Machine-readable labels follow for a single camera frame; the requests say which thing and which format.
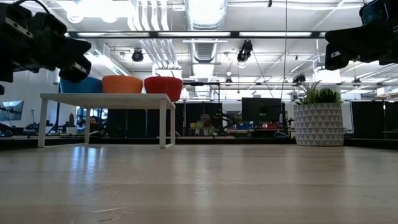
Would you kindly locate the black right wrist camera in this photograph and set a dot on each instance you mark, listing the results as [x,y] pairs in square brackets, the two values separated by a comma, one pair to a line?
[374,12]

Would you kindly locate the red storage box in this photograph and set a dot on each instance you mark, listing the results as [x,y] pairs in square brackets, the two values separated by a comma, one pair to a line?
[270,125]

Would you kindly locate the large round ceiling duct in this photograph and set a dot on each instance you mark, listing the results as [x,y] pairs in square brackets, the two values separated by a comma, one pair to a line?
[206,14]

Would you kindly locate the blue storage box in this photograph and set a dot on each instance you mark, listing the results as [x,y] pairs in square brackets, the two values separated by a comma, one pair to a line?
[244,126]

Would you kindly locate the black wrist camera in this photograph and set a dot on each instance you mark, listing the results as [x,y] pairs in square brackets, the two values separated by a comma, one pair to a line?
[49,25]
[374,12]

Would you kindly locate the ribbed ceiling air duct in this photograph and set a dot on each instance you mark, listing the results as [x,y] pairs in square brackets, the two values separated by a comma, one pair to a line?
[204,51]

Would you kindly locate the small potted plant white pot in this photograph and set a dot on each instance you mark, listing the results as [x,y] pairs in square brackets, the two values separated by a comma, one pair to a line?
[71,130]

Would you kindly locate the green artificial plant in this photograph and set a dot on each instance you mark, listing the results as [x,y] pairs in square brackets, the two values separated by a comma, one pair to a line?
[326,95]

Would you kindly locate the person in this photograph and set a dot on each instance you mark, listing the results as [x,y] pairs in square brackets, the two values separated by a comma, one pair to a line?
[94,122]
[206,119]

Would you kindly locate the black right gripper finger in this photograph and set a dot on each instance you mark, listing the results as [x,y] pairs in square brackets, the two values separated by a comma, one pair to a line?
[351,39]
[337,59]

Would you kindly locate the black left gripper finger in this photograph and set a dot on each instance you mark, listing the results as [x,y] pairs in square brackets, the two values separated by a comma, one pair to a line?
[77,49]
[74,71]

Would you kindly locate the white triangle-patterned planter pot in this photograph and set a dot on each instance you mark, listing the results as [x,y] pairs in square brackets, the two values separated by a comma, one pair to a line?
[318,124]

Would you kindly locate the black room partition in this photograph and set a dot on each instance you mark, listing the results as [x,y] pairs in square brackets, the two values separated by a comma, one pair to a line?
[367,119]
[136,119]

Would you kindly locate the yellow storage bins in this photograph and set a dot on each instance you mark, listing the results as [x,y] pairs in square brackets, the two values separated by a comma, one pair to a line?
[193,125]

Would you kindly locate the black ceiling spotlight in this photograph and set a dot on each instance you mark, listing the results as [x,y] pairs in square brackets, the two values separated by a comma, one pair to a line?
[299,78]
[245,49]
[137,56]

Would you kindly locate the desktop monitor with lit screen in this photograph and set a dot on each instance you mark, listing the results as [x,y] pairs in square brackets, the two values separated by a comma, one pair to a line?
[14,109]

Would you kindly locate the black monitor back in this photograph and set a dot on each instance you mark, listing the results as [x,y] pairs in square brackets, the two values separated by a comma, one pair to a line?
[261,109]

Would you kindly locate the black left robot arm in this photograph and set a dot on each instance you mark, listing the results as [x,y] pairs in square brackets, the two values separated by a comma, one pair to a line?
[12,11]

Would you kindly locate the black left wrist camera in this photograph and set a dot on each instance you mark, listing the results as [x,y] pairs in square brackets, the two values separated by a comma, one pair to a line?
[49,25]

